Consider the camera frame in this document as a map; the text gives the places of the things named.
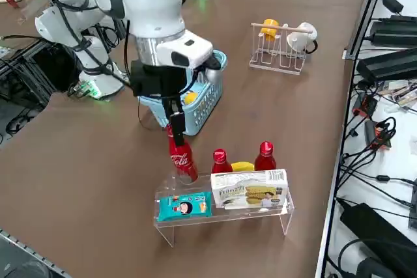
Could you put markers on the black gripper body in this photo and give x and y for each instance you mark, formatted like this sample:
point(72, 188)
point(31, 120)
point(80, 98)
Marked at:
point(156, 79)

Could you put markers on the yellow fruit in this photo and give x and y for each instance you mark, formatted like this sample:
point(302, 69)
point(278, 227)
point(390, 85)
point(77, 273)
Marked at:
point(190, 97)

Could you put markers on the red cola drink bottle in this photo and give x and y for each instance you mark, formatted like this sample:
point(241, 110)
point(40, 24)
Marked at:
point(220, 164)
point(265, 161)
point(180, 161)

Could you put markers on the light blue plastic basket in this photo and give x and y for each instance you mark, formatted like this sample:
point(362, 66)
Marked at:
point(202, 118)

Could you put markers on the clear acrylic rack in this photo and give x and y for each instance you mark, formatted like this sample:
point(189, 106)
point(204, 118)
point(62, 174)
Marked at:
point(247, 214)

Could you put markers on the yellow starfruit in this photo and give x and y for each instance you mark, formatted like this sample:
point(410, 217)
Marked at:
point(242, 166)

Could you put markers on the teal snack packet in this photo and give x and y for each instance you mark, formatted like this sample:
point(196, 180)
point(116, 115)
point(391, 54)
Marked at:
point(182, 208)

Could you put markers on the white biscuit box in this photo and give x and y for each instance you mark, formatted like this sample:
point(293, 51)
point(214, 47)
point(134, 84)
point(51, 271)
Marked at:
point(247, 190)

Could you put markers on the yellow cup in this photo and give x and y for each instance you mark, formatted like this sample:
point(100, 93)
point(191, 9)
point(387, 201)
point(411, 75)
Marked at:
point(267, 34)

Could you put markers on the white cup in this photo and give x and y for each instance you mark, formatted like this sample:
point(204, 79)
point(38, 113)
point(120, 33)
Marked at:
point(301, 42)

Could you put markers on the orange black electronic device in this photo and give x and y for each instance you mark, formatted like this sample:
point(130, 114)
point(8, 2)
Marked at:
point(365, 105)
point(379, 134)

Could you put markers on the large black power brick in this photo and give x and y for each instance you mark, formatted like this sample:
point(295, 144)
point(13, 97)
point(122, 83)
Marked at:
point(368, 222)

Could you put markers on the small black power adapter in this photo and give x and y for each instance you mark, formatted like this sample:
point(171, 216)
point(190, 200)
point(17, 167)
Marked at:
point(392, 4)

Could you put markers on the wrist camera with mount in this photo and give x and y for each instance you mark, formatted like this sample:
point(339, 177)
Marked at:
point(213, 69)

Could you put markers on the white post bracket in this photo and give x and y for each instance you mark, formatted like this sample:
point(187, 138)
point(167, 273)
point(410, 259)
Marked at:
point(346, 54)

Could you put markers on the aluminium rail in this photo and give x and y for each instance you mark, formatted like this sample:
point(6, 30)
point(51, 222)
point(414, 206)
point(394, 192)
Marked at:
point(32, 252)

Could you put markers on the aluminium camera post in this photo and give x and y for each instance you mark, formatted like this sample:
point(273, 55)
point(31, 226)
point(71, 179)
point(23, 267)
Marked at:
point(366, 14)

